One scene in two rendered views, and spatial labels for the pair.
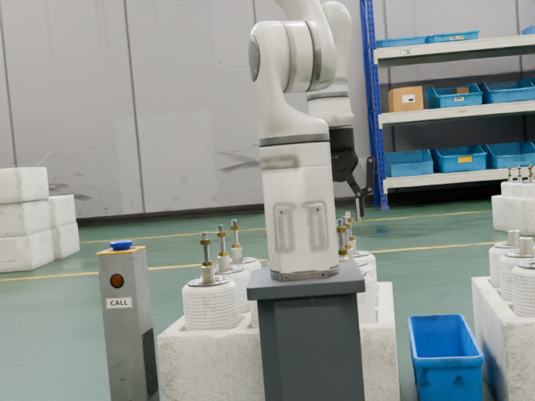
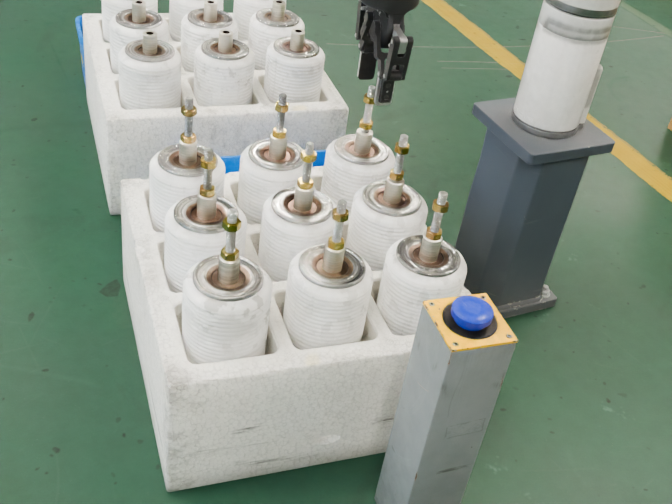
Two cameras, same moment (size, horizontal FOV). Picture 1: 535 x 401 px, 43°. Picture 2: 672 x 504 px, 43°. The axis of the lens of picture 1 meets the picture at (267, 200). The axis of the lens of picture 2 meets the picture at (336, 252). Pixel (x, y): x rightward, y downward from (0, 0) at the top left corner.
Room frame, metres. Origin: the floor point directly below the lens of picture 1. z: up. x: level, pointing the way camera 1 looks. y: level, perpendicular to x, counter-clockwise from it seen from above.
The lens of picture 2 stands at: (1.71, 0.72, 0.84)
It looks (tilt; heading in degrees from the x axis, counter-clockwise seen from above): 37 degrees down; 236
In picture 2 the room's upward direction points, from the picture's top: 9 degrees clockwise
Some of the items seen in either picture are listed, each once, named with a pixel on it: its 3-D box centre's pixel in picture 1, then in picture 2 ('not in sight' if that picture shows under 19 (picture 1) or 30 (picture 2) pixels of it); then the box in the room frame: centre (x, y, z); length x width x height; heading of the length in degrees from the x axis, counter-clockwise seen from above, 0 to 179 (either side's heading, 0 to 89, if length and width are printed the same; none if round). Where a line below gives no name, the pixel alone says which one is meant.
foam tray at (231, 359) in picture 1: (292, 352); (290, 305); (1.27, -0.02, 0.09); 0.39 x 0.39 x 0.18; 80
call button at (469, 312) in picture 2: (121, 246); (471, 315); (1.25, 0.28, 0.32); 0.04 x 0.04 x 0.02
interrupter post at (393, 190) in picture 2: not in sight; (393, 190); (1.16, 0.00, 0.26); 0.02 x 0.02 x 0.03
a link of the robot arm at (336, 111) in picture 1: (327, 110); not in sight; (1.12, -0.11, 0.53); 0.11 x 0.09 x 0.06; 169
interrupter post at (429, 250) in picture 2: (208, 275); (430, 247); (1.18, 0.11, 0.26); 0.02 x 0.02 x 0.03
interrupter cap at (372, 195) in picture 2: not in sight; (391, 198); (1.16, 0.00, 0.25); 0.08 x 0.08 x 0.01
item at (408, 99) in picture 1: (404, 100); not in sight; (5.79, -1.23, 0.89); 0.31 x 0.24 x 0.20; 177
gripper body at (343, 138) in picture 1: (332, 154); (386, 6); (1.13, -0.11, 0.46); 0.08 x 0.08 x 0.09
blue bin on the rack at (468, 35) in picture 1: (450, 39); not in sight; (5.81, -1.66, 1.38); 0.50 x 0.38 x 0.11; 176
